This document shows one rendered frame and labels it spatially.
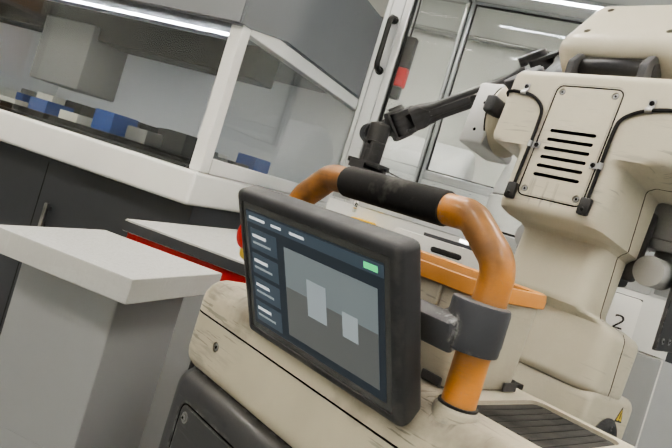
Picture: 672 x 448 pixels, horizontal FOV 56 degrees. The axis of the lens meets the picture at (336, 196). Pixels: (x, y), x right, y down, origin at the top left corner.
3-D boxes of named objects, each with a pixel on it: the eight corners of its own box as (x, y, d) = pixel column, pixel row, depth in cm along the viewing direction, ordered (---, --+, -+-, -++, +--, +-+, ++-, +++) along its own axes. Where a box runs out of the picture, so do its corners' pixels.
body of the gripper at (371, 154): (357, 165, 176) (365, 140, 176) (388, 175, 171) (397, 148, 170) (345, 161, 170) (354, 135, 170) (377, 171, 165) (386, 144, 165)
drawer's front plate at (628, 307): (630, 341, 165) (643, 300, 164) (519, 304, 175) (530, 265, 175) (630, 340, 166) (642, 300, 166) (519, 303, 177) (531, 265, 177)
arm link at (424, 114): (545, 48, 151) (559, 91, 153) (546, 46, 156) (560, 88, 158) (383, 109, 169) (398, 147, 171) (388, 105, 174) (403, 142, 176)
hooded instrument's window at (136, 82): (193, 169, 190) (236, 24, 190) (-168, 55, 255) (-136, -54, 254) (329, 203, 297) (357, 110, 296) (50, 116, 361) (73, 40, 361)
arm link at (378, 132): (375, 117, 167) (395, 124, 168) (368, 118, 173) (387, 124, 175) (367, 142, 167) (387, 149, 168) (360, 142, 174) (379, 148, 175)
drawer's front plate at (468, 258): (497, 308, 146) (511, 263, 146) (381, 269, 157) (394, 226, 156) (498, 308, 148) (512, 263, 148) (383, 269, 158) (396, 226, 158)
